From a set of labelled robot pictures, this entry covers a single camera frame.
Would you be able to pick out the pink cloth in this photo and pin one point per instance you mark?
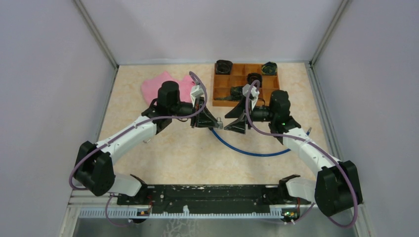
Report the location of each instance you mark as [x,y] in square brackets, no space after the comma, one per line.
[150,87]

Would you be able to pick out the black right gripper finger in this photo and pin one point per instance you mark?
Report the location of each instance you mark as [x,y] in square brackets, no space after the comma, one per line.
[238,110]
[238,126]

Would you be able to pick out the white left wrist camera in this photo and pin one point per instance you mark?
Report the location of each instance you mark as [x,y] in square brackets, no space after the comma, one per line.
[196,92]

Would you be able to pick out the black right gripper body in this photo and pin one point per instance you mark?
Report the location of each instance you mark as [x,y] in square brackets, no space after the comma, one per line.
[261,114]

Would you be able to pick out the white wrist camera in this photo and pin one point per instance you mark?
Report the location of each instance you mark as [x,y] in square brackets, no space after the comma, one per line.
[196,92]
[250,93]

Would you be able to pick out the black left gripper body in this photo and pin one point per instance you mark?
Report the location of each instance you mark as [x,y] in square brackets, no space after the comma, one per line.
[198,104]

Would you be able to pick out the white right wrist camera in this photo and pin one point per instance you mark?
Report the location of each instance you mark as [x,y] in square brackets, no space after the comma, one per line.
[250,93]

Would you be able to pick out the grey combination lock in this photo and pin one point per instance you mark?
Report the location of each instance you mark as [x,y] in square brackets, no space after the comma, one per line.
[219,124]

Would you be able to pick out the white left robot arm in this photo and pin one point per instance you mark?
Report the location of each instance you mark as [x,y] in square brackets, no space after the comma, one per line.
[94,167]

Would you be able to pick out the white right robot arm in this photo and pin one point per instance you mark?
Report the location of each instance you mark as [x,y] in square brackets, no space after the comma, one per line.
[336,188]

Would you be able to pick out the grey slotted cable duct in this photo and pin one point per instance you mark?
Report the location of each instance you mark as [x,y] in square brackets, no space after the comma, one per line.
[127,212]

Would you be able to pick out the wooden compartment tray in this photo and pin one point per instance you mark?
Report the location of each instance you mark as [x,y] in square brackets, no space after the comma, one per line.
[238,77]

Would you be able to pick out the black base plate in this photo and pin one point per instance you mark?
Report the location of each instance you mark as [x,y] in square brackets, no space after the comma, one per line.
[232,200]

